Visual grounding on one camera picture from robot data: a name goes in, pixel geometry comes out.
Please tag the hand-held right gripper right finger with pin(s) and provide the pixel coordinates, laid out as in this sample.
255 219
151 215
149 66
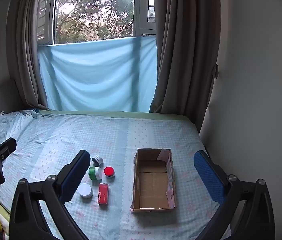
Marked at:
208 177

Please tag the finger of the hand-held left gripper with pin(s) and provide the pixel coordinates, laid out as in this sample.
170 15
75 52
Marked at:
4 148

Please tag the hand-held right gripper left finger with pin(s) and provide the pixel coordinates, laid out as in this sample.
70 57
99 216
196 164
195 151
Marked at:
73 180

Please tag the green jar with white lid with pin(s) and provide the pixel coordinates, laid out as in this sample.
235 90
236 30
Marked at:
94 173

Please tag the small white jar black label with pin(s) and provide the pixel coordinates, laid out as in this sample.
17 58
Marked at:
98 160

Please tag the red carton box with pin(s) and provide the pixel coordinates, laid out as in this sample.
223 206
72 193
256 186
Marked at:
104 195

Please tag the cardboard box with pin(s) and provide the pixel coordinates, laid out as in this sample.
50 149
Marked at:
153 185

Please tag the red lid jar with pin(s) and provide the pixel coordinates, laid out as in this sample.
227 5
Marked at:
109 171

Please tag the light blue cloth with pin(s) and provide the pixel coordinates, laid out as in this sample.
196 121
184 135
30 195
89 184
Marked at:
96 77

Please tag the curtain tieback hook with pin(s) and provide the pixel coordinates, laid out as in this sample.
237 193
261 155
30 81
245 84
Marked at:
216 71

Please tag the tree outside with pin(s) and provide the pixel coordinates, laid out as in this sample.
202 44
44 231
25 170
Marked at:
91 12

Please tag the window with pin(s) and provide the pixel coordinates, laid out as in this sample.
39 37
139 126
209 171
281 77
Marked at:
143 5

